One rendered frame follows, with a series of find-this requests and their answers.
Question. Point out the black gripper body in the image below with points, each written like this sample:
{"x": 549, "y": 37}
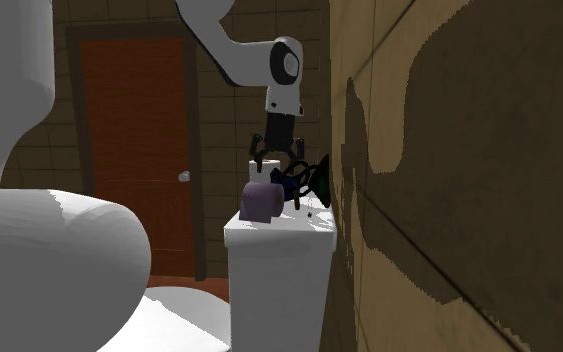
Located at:
{"x": 279, "y": 130}

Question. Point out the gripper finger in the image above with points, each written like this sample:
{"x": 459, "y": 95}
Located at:
{"x": 257, "y": 155}
{"x": 298, "y": 148}

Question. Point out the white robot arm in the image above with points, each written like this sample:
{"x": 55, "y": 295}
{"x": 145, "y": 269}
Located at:
{"x": 42, "y": 253}

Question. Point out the white toilet paper roll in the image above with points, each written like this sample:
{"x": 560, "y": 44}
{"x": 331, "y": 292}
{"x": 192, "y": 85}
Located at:
{"x": 267, "y": 171}

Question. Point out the blue object with black loops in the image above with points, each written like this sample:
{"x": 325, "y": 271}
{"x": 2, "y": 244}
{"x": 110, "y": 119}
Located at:
{"x": 288, "y": 187}

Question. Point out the dark green cone-shaped object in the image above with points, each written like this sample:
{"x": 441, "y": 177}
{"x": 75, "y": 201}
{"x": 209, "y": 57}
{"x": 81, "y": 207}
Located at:
{"x": 322, "y": 183}

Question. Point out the purple toilet paper roll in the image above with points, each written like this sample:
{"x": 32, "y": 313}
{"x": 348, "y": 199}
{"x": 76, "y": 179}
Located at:
{"x": 260, "y": 202}

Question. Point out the orange-brown door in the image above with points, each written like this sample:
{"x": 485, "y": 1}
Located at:
{"x": 134, "y": 146}

